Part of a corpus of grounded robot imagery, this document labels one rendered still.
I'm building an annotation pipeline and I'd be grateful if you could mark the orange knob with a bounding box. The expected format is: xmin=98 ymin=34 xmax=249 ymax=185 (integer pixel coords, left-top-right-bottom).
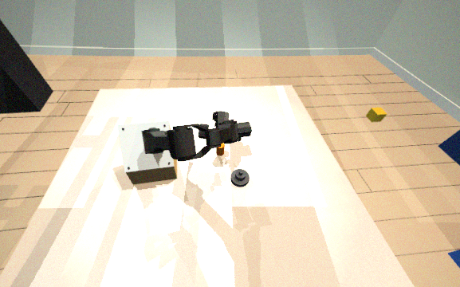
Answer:
xmin=216 ymin=143 xmax=225 ymax=155

